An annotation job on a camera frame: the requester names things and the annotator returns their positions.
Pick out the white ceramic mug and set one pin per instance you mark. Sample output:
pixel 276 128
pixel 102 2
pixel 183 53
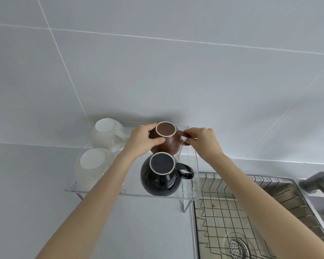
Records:
pixel 105 138
pixel 90 172

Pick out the metal sink drain strainer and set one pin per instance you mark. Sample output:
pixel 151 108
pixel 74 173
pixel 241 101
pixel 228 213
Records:
pixel 239 246

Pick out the black ceramic mug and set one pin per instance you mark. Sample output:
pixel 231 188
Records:
pixel 159 180

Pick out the person's left thumb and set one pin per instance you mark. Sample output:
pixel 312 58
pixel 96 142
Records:
pixel 156 141

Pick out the person's right thumb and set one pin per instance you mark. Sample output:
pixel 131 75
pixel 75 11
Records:
pixel 192 141

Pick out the clear acrylic shelf riser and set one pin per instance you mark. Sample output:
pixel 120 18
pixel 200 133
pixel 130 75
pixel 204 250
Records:
pixel 189 169

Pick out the person's left hand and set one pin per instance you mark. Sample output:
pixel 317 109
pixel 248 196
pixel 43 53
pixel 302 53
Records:
pixel 140 141

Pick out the person's right forearm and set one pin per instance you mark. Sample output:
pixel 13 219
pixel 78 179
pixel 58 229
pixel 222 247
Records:
pixel 264 202

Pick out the brown ceramic mug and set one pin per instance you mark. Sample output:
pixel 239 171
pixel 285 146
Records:
pixel 169 144

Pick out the person's left forearm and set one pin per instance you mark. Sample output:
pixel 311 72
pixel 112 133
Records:
pixel 89 204

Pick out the grey faucet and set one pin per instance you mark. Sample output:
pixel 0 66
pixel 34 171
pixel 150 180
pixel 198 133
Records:
pixel 318 180

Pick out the stainless steel sink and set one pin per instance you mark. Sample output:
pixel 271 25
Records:
pixel 317 210

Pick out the person's right hand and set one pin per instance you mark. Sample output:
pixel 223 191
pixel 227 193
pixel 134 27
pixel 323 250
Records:
pixel 206 144

